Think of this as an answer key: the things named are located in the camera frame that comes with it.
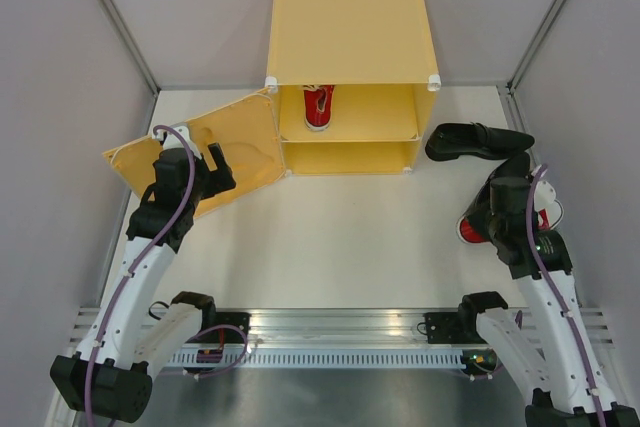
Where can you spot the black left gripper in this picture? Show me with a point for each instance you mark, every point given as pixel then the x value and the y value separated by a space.
pixel 217 180

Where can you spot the red canvas sneaker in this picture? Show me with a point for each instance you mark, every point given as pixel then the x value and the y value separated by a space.
pixel 471 230
pixel 318 106

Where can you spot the black patent loafer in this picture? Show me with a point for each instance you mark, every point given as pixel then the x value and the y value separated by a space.
pixel 449 141
pixel 500 172

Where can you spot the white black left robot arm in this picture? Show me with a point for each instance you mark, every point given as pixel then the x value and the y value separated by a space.
pixel 112 370

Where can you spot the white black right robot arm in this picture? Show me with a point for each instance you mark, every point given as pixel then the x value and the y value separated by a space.
pixel 560 380

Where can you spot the yellow plastic shoe cabinet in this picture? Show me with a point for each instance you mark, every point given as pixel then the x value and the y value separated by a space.
pixel 380 57

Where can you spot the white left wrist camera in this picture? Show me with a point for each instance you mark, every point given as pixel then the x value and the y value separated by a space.
pixel 175 136

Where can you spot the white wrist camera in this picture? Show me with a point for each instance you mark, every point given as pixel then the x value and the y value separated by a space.
pixel 175 136
pixel 544 195

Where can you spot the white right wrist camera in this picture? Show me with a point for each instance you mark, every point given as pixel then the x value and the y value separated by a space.
pixel 544 195

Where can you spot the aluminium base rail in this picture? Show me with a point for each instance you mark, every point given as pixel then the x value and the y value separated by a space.
pixel 365 328

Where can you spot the white slotted cable duct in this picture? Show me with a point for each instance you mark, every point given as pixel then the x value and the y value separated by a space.
pixel 280 358

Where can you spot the aluminium corner frame post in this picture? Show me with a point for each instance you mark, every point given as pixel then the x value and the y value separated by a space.
pixel 130 45

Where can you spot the right aluminium corner post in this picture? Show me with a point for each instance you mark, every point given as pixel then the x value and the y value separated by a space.
pixel 549 19

